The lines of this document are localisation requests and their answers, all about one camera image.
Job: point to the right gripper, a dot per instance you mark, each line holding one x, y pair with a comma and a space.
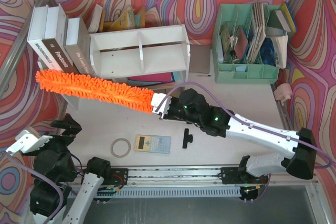
166, 114

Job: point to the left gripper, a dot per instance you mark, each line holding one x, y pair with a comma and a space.
56, 140

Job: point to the black clip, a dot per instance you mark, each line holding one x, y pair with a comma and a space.
187, 138

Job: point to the orange microfiber duster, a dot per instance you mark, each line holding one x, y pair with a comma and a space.
87, 87

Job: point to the clear tape roll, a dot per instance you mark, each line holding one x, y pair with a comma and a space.
120, 148

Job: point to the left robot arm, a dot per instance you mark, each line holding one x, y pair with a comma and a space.
48, 200

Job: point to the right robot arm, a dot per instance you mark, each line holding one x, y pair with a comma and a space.
294, 152

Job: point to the white wooden bookshelf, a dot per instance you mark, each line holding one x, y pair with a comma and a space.
117, 55

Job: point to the white side shelf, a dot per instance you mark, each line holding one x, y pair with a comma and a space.
72, 101

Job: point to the stack of coloured paper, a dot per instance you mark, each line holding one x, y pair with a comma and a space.
152, 81

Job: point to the beige blue calculator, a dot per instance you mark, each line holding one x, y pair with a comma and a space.
153, 144

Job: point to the mint green desk organizer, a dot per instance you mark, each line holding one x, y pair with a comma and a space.
239, 34

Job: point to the grey book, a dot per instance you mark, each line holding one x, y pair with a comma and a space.
77, 45

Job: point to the brown book Fredonia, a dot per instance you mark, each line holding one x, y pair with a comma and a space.
55, 37

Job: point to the pink pig figurine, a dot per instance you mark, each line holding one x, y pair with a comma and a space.
283, 93

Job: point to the white book Mademoiselle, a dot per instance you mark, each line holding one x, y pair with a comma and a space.
36, 35

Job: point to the books behind shelf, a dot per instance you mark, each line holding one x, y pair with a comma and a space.
126, 20

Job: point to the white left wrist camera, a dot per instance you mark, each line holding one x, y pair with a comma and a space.
28, 140

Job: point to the aluminium mounting rail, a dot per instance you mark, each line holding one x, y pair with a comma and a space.
161, 176

